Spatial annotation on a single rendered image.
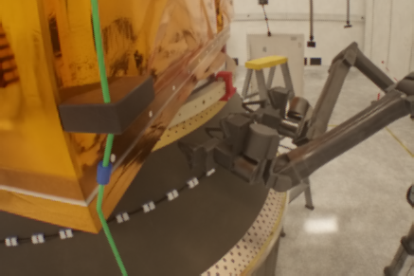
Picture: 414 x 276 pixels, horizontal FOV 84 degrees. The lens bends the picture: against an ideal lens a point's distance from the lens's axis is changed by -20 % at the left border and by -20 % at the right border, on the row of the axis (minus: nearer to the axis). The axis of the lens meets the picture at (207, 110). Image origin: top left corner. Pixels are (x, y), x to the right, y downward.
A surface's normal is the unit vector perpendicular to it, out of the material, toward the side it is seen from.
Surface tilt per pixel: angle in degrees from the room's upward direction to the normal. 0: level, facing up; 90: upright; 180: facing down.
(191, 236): 62
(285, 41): 90
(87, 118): 90
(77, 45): 91
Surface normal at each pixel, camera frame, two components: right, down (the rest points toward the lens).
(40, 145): -0.07, 0.44
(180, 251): 0.53, -0.22
